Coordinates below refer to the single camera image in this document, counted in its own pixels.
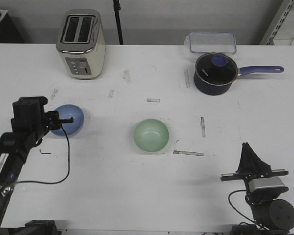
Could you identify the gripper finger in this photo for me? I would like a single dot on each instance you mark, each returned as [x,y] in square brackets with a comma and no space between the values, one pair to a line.
[253,163]
[67,120]
[243,163]

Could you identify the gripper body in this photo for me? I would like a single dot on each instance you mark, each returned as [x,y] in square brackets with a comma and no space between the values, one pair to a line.
[258,197]
[51,121]

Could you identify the blue bowl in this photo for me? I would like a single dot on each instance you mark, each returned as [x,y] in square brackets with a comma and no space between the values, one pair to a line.
[68,111]

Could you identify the green bowl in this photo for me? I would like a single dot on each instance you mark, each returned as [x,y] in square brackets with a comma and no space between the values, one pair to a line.
[151,135]

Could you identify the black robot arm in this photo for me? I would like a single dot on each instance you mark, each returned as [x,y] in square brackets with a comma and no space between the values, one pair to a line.
[271,216]
[28,131]

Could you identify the cream and chrome toaster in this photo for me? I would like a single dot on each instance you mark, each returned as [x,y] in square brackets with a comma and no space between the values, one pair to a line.
[81,43]

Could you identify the dark blue saucepan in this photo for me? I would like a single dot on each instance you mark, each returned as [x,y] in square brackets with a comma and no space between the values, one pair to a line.
[218,90]

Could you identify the glass pot lid blue knob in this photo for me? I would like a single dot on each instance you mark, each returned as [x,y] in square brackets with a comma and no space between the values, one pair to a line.
[216,69]

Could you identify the black tripod pole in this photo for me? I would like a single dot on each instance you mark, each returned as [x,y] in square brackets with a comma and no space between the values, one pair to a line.
[116,8]

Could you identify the clear plastic food container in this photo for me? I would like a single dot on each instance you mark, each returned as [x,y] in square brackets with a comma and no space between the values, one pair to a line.
[205,42]

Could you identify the grey metal shelf upright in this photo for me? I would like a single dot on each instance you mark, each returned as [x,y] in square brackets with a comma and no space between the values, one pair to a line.
[280,31]

